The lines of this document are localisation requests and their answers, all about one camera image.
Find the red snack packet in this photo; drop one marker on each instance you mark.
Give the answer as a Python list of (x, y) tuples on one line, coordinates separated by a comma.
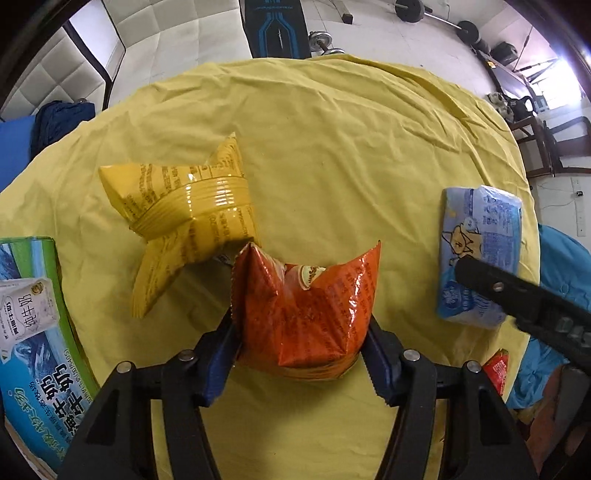
[(498, 371)]

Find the black blue exercise mat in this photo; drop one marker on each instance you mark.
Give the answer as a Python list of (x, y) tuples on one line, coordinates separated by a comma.
[(276, 27)]

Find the black barbell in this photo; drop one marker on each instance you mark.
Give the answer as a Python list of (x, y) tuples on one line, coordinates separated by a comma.
[(434, 16)]

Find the yellow tablecloth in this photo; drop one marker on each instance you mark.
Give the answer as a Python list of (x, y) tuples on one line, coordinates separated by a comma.
[(332, 152)]

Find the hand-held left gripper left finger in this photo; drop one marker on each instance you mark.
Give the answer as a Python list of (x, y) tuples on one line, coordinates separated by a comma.
[(216, 369)]

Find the black bag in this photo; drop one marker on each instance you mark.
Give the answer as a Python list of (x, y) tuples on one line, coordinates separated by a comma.
[(504, 51)]

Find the blue green milk carton box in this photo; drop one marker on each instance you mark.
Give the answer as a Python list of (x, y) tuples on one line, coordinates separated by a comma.
[(32, 350)]

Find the orange snack bag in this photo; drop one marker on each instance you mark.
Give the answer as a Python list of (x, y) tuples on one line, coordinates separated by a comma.
[(309, 323)]

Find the blue tissue pack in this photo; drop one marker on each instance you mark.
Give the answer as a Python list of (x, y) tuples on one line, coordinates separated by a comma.
[(485, 221)]

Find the blue foam mat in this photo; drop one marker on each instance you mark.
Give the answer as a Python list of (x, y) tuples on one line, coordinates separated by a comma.
[(14, 152)]

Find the dark wooden chair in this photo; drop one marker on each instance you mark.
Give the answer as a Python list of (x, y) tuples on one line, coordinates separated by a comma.
[(554, 138)]

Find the white tufted sofa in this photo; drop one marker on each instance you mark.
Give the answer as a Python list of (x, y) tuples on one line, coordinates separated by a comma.
[(60, 55)]

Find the dark blue knitted cloth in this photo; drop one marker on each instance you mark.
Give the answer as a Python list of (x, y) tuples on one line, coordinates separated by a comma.
[(60, 122)]

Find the yellow snack bag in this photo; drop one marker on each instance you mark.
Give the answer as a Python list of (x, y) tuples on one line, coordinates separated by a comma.
[(184, 203)]

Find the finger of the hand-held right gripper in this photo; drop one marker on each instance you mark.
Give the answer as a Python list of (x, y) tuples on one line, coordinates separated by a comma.
[(517, 295)]

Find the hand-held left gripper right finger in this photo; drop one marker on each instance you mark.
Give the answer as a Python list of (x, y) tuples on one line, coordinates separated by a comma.
[(379, 369)]

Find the chrome dumbbell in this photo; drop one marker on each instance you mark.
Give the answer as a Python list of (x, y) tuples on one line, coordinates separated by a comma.
[(325, 42)]

